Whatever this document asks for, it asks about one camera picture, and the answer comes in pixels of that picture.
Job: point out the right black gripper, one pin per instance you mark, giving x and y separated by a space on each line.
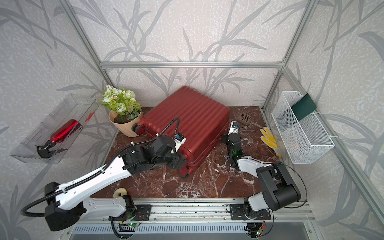
224 139

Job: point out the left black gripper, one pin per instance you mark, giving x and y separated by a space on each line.
176 161

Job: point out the red hard-shell suitcase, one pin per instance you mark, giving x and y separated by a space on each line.
203 121

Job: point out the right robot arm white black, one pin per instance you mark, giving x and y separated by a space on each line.
278 189

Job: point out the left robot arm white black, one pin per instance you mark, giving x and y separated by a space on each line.
64 204

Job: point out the brown slotted spatula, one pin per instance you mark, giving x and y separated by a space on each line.
246 120

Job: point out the yellow rubber glove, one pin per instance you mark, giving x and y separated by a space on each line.
269 139

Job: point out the cream tape roll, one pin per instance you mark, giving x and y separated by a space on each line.
119 193

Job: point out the potted white flower plant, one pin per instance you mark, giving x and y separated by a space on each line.
125 111

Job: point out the dark green card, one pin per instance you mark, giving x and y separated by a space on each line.
304 107

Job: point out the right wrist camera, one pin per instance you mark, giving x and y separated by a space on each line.
234 127

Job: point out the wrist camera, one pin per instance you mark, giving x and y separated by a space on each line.
234 127
179 141

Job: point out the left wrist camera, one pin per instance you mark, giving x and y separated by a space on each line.
179 141

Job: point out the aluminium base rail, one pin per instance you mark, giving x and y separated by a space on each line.
193 210

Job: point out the white wire mesh basket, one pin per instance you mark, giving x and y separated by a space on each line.
306 141

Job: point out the red bottle with black handle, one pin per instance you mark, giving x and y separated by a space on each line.
58 137

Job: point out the clear plastic wall tray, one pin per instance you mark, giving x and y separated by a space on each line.
71 107

